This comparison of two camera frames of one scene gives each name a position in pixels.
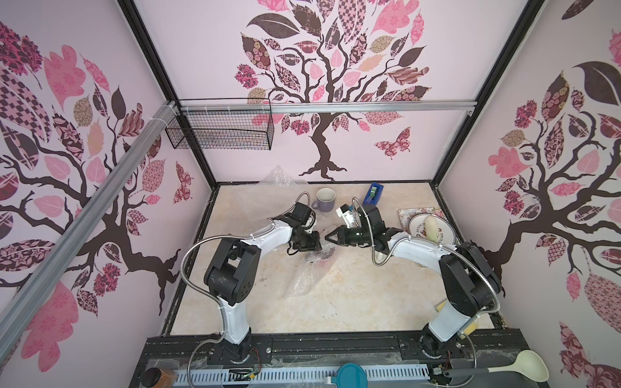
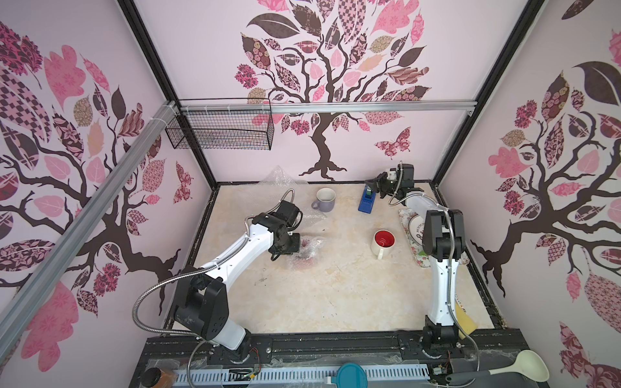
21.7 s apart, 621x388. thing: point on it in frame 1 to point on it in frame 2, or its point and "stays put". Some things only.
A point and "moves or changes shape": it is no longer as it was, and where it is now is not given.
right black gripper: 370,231 to 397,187
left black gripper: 314,245 to 294,248
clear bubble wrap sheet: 282,200 moves or changes shape
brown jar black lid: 155,378 stays put
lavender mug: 325,200 stays put
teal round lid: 351,375 stays put
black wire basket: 223,130 stays put
